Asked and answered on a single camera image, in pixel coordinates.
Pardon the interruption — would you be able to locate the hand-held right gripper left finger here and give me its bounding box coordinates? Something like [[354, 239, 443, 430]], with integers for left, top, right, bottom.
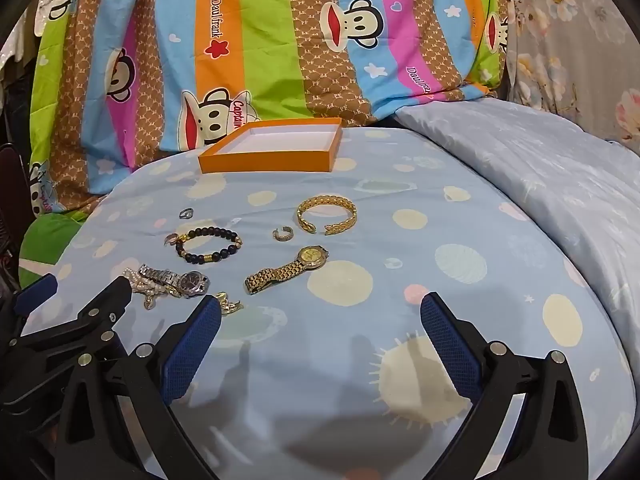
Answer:
[[54, 295, 223, 480]]

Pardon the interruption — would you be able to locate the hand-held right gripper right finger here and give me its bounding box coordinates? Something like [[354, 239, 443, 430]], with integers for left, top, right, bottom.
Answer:
[[420, 291, 591, 480]]

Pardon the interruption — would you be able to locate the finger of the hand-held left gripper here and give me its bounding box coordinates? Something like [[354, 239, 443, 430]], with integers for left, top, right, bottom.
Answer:
[[17, 277, 135, 361], [12, 274, 58, 318]]

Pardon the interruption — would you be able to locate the white pearl bracelet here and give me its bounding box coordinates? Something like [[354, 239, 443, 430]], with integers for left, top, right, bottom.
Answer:
[[120, 267, 173, 310]]

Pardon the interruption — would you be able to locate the small chunky gold earring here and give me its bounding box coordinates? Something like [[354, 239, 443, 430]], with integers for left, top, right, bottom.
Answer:
[[215, 291, 245, 317]]

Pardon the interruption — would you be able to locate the silver wrist watch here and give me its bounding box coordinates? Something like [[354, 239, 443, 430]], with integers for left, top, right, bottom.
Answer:
[[137, 264, 208, 299]]

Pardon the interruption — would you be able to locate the black bead bracelet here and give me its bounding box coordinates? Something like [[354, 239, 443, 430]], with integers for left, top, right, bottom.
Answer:
[[175, 228, 245, 265]]

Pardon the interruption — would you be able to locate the gold wrist watch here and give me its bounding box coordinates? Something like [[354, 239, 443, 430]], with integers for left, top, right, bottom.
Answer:
[[244, 245, 330, 296]]

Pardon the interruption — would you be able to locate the gold bangle bracelet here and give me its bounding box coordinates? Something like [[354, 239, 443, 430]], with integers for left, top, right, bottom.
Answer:
[[296, 195, 358, 236]]

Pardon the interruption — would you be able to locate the orange shallow box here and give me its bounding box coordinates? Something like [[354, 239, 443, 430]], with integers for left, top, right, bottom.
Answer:
[[198, 117, 344, 175]]

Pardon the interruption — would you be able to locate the blue dotted bed sheet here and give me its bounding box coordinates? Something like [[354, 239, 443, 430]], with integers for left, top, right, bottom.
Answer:
[[20, 127, 636, 480]]

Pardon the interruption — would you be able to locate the pale blue quilt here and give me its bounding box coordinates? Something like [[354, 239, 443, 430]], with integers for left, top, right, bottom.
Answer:
[[395, 97, 640, 361]]

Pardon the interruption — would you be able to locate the white lace cloth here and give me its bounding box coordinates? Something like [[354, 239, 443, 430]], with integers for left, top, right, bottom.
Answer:
[[0, 0, 66, 91]]

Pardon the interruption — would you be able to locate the striped cartoon monkey blanket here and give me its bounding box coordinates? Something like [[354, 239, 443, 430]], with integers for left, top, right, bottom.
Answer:
[[27, 0, 508, 221]]

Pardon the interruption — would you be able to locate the floral grey cloth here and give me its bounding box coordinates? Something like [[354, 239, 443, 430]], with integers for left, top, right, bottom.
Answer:
[[492, 0, 640, 156]]

